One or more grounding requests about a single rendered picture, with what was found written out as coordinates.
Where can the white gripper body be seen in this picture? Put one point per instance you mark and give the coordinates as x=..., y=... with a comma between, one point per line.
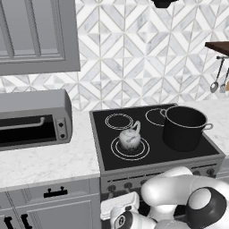
x=119, y=202

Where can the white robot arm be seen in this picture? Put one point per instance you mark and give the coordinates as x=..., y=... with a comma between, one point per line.
x=176, y=188

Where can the black stove knob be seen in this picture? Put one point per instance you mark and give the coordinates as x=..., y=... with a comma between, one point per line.
x=142, y=182
x=128, y=185
x=210, y=171
x=111, y=188
x=196, y=172

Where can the black and grey stove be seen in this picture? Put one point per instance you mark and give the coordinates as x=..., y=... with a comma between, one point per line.
x=155, y=158

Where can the white marbled kettle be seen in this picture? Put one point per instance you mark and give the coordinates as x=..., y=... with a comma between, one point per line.
x=129, y=139

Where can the grey drawer front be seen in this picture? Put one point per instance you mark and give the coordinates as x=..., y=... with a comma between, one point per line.
x=77, y=186
x=224, y=168

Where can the grey base cupboard door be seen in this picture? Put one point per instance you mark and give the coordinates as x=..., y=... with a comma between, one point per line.
x=3, y=216
x=65, y=214

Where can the grey toaster oven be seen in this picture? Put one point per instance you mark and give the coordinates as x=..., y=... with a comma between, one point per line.
x=32, y=103

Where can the hanging metal ladle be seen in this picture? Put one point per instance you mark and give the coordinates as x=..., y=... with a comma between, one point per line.
x=214, y=86

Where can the hanging metal fork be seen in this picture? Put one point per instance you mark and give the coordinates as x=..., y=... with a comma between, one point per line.
x=223, y=86

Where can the dark wooden shelf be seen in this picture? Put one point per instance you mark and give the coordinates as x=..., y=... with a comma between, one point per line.
x=219, y=47

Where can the black range hood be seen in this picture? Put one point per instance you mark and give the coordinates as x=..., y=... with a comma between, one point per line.
x=163, y=2

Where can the black tool rail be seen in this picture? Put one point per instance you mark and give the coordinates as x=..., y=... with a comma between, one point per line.
x=223, y=57

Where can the grey wall cupboard door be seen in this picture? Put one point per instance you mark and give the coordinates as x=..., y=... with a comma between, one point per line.
x=38, y=32

